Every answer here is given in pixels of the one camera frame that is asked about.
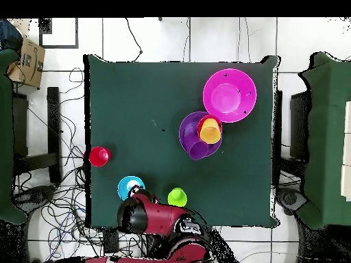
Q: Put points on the small light blue bowl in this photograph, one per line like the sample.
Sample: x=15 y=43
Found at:
x=124 y=186

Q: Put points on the purple cup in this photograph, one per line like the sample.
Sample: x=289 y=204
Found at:
x=198 y=150

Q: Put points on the large purple bowl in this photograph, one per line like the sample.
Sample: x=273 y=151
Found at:
x=187 y=131

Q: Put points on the small crimson bowl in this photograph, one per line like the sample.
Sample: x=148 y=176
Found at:
x=200 y=123

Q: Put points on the yellow cup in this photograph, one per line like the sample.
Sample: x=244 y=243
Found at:
x=210 y=133

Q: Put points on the large pink bowl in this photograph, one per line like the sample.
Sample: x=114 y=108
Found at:
x=230 y=96

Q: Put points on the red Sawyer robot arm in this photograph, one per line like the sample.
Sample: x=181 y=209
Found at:
x=159 y=216

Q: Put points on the green cup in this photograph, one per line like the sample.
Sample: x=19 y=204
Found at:
x=177 y=198

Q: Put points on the red cup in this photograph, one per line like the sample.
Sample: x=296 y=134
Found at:
x=97 y=157

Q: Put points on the black power strip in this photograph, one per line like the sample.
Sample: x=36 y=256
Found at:
x=111 y=241

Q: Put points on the dark green table cloth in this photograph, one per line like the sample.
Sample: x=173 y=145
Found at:
x=137 y=90

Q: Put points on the black stand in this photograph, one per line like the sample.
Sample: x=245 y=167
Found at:
x=53 y=123
x=299 y=123

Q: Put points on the green covered side table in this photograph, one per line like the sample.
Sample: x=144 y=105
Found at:
x=329 y=137
x=5 y=137

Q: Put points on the cardboard box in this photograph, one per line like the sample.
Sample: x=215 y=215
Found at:
x=27 y=63

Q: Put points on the dark blue fabric item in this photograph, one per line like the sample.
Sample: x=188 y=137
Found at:
x=9 y=35

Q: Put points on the black pedestal leg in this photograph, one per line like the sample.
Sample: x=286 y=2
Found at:
x=290 y=198
x=38 y=193

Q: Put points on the black floor frame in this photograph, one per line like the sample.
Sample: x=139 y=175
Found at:
x=59 y=47

